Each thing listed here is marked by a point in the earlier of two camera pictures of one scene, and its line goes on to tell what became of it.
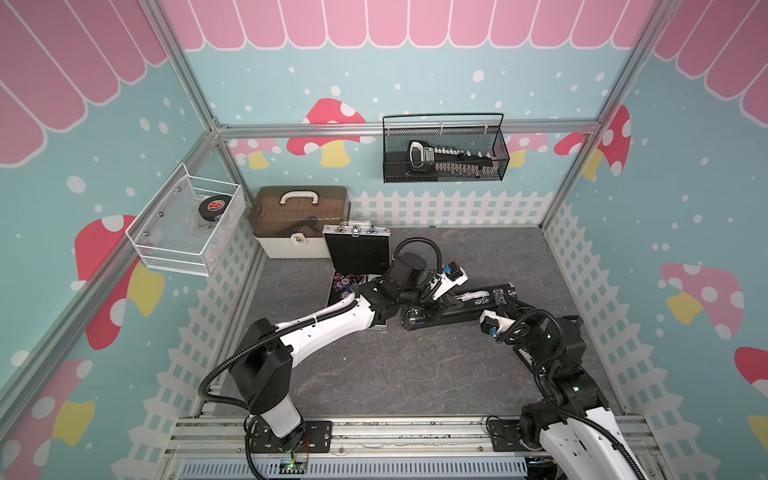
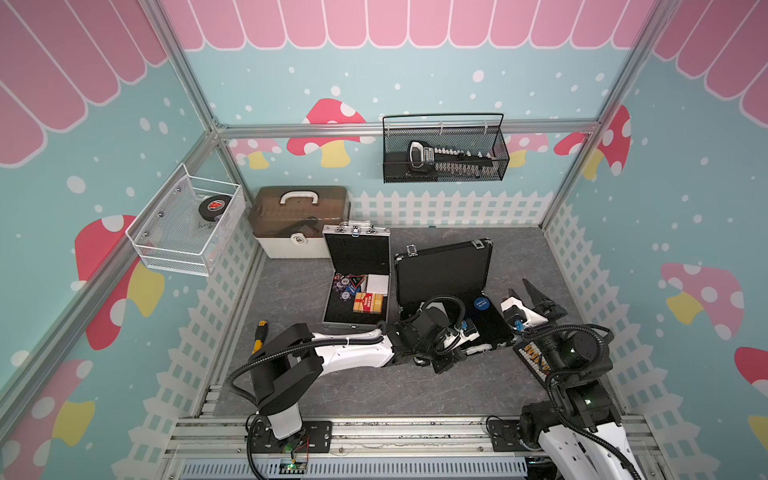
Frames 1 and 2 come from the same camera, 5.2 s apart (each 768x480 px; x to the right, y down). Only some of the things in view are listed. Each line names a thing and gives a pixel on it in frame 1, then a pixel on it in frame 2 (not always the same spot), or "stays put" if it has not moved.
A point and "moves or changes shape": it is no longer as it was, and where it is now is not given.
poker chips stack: (342, 285) stays put
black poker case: (474, 302) moves or changes shape
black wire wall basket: (443, 147) stays put
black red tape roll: (212, 206) stays put
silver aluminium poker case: (355, 252) stays put
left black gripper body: (412, 296) to (434, 351)
